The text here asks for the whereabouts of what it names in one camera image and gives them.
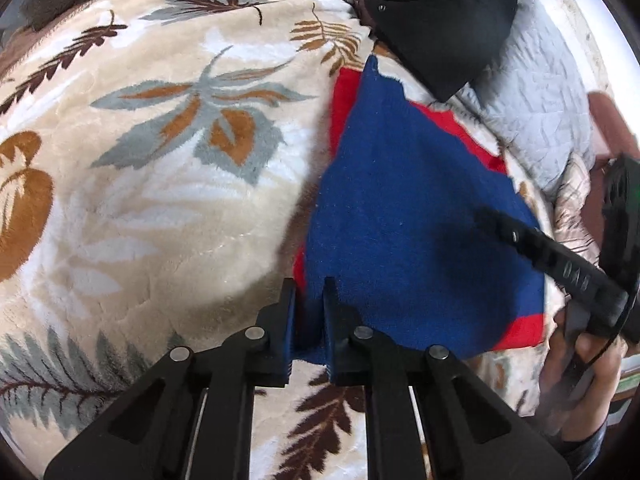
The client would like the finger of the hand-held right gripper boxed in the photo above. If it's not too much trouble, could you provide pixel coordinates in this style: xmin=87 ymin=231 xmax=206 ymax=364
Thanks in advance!
xmin=472 ymin=207 xmax=631 ymax=336

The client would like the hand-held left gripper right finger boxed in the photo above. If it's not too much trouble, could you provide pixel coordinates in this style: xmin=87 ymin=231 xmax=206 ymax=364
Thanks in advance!
xmin=322 ymin=276 xmax=573 ymax=480

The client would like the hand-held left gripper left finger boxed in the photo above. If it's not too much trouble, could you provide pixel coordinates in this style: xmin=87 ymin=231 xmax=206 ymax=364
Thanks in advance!
xmin=44 ymin=277 xmax=299 ymax=480

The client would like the red and blue knit sweater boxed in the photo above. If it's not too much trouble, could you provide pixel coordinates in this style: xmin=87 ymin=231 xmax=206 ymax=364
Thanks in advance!
xmin=292 ymin=54 xmax=547 ymax=367

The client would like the person's right forearm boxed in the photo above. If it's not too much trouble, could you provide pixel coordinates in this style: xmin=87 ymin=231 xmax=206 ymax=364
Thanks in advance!
xmin=556 ymin=421 xmax=610 ymax=479

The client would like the person's right hand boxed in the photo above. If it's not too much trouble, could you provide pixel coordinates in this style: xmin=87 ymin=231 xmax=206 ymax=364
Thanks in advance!
xmin=537 ymin=305 xmax=632 ymax=443

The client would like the striped floral quilt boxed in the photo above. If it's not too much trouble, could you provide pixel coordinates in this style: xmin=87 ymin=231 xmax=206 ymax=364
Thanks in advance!
xmin=551 ymin=152 xmax=602 ymax=267

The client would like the reddish-brown upholstered headboard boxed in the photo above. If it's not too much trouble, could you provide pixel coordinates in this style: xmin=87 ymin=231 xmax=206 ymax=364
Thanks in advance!
xmin=586 ymin=91 xmax=640 ymax=173

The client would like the grey quilted pillow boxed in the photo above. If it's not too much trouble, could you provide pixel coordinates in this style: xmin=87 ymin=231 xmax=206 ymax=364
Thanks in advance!
xmin=452 ymin=0 xmax=599 ymax=197

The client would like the leaf-print fleece blanket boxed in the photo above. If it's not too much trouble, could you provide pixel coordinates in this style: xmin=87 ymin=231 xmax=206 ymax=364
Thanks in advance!
xmin=0 ymin=0 xmax=557 ymax=480

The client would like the black garment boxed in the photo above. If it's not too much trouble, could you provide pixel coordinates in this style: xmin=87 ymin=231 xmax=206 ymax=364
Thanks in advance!
xmin=345 ymin=0 xmax=519 ymax=104

